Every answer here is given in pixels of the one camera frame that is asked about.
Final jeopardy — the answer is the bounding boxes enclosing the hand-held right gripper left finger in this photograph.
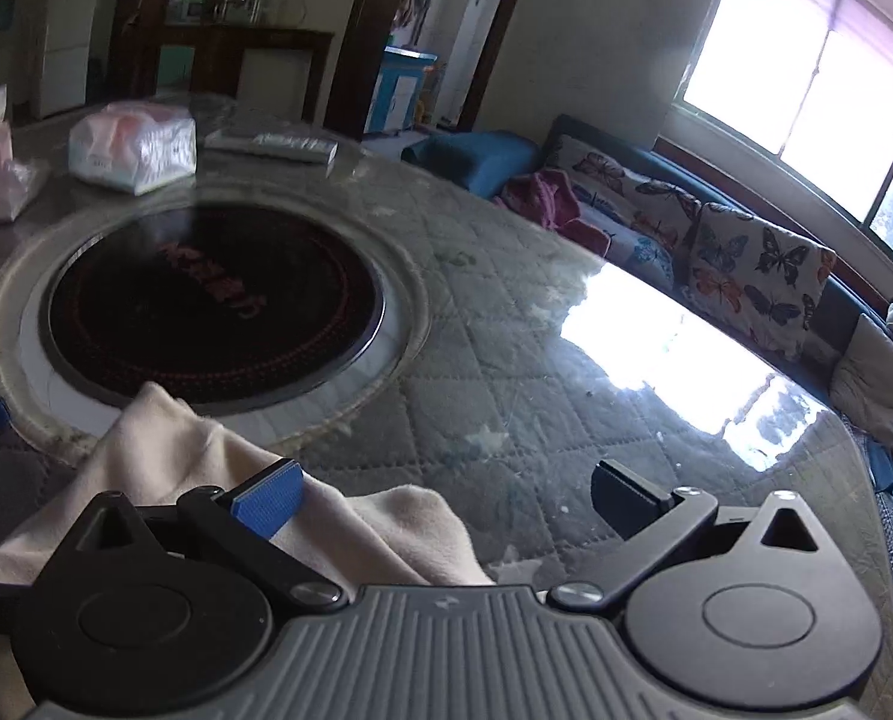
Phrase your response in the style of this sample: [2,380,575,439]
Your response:
[37,457,352,608]

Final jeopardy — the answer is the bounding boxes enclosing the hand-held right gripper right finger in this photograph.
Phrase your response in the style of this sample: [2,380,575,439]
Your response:
[547,459,856,612]

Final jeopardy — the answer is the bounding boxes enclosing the cream cloth garment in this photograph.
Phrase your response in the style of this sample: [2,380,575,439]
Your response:
[0,381,496,720]

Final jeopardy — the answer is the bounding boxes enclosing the round black induction cooktop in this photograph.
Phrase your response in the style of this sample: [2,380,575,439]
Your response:
[0,199,430,460]

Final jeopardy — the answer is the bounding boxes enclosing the patterned sofa blanket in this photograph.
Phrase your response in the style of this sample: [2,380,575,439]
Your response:
[577,202,678,287]

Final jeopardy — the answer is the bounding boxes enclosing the large butterfly print cushion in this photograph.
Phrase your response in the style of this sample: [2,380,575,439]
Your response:
[688,202,839,361]

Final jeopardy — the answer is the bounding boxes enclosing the grey pillow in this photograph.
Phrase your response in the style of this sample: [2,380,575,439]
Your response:
[829,313,893,463]

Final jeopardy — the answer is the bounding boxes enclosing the white plastic bag pink contents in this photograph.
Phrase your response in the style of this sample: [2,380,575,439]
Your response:
[67,100,199,197]

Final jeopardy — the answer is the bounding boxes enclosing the long butterfly print cushion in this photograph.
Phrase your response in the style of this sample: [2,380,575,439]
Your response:
[544,135,708,272]

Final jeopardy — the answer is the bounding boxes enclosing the magenta cloth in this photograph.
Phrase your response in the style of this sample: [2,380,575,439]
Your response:
[495,169,613,253]

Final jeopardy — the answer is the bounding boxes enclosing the blue sofa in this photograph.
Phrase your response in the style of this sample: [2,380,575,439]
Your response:
[400,114,893,541]

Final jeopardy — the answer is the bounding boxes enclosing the white refrigerator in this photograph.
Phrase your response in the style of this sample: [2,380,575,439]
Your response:
[30,0,107,119]

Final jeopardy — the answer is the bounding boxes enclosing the blue and white cabinet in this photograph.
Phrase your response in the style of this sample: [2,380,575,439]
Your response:
[364,45,437,136]

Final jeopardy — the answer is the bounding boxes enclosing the dark wooden cabinet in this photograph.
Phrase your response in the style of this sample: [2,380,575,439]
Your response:
[109,0,335,122]

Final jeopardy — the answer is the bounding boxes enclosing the window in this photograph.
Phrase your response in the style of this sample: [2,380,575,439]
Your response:
[675,0,893,280]

